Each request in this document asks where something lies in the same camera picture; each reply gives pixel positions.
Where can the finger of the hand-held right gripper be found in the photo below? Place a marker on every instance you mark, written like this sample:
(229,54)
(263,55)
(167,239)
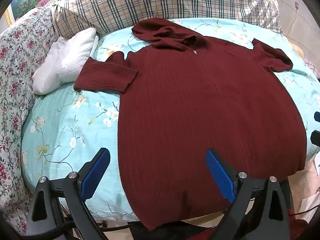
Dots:
(317,117)
(316,137)

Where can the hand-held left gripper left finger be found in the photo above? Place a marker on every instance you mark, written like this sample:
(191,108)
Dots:
(96,170)

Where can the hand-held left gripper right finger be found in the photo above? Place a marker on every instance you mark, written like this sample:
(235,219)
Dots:
(221,177)

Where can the maroon knit hooded sweater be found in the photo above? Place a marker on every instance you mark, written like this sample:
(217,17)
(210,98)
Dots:
(187,105)

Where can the light blue floral bedsheet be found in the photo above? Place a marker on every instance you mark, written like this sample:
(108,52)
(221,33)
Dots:
(70,130)

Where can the dark cloth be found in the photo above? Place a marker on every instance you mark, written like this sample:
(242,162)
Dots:
(175,231)

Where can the pink floral quilt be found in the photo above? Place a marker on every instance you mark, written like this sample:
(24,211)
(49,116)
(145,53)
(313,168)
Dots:
(15,80)

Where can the plaid pillow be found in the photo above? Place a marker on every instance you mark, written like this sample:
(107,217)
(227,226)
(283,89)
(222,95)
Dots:
(150,0)

